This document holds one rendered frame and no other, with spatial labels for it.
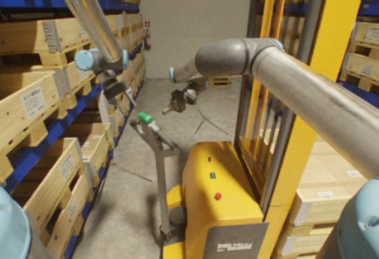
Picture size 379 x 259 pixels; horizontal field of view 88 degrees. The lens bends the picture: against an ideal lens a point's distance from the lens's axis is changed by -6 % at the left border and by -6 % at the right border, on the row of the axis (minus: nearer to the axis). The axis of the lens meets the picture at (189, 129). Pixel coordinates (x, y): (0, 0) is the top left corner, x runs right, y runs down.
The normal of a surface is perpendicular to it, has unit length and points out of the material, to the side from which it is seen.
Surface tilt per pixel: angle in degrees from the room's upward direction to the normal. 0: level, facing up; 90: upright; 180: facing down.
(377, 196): 5
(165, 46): 90
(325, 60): 90
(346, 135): 76
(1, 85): 90
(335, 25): 90
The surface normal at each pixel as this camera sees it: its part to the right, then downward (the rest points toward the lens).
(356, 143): -0.92, -0.04
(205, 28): 0.07, 0.50
